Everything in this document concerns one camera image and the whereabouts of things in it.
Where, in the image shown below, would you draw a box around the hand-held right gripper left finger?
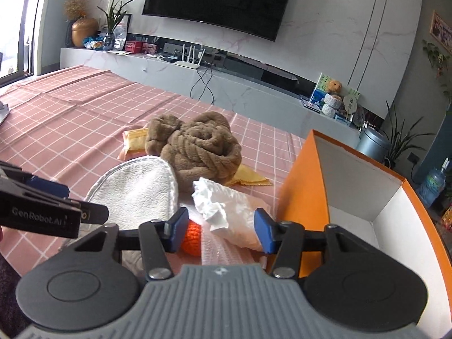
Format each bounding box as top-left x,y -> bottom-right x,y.
58,207 -> 190,282

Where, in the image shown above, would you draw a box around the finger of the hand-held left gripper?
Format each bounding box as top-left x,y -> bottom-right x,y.
80,201 -> 110,225
0,161 -> 71,201

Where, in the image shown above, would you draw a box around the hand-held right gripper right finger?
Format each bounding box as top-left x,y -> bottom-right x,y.
253,208 -> 384,279

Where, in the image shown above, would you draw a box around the orange crocheted ball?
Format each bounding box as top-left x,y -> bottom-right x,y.
180,219 -> 204,257

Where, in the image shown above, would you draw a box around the white tissue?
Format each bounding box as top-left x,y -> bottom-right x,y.
192,177 -> 270,253

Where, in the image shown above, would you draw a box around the white quilted cloth pad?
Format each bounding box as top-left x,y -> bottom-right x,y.
56,155 -> 179,277

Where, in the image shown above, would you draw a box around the orange cardboard box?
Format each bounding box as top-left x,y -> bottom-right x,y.
266,129 -> 452,339

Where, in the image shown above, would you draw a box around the brown plush towel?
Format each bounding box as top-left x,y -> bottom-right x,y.
144,111 -> 243,193

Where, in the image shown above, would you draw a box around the yellow cloth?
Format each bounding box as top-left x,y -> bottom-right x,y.
224,164 -> 273,187

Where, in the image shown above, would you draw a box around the pink checked tablecloth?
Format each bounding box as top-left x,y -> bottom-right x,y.
0,64 -> 308,278

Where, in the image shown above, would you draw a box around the orange snack packet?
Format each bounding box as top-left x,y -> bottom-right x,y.
118,128 -> 149,162

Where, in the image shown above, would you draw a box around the grey tablet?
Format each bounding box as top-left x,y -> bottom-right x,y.
300,96 -> 321,113

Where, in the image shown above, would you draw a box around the grey metal trash can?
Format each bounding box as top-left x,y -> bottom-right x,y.
356,126 -> 392,164

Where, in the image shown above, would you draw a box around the grey marble television console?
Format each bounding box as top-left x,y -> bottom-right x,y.
59,47 -> 361,149

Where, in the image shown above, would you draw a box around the blue snack bag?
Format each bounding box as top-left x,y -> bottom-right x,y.
83,35 -> 105,50

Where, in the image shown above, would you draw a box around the green blue picture card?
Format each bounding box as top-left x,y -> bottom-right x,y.
310,73 -> 335,111

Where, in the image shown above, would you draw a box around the round paper fan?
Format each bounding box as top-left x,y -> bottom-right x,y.
343,90 -> 361,121

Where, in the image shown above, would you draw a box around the golden round vase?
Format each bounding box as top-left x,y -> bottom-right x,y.
71,17 -> 99,49

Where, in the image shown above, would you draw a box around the sliding glass door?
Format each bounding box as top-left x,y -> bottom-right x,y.
0,0 -> 49,79

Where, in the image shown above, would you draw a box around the white router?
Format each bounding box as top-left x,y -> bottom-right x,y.
174,44 -> 206,68

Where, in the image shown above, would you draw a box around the long-leaf potted plant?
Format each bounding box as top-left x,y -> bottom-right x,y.
383,101 -> 436,169

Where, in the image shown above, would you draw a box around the blue water bottle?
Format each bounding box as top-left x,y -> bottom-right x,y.
417,159 -> 450,208

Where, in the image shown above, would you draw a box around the green plant in blue vase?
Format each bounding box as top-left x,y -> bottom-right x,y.
97,0 -> 141,51

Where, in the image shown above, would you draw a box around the dried yellow flowers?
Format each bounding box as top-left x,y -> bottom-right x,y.
64,0 -> 87,20

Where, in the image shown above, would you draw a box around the hanging vine plant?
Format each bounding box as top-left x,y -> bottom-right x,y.
422,40 -> 452,104

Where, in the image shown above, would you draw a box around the black cables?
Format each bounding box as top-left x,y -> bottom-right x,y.
190,64 -> 217,105

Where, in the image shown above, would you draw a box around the black picture frame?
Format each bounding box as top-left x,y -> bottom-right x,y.
111,13 -> 132,52

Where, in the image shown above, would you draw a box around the framed wall picture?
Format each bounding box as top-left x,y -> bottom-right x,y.
430,10 -> 452,49

